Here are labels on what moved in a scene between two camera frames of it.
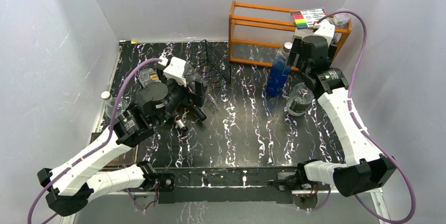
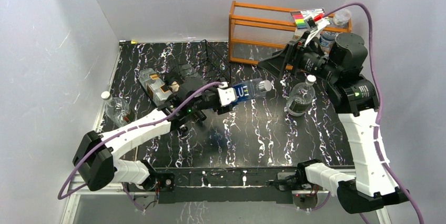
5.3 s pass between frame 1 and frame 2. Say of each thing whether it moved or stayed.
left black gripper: moved
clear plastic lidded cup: stayed
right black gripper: moved
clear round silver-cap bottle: stayed
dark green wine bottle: stayed
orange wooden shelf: stayed
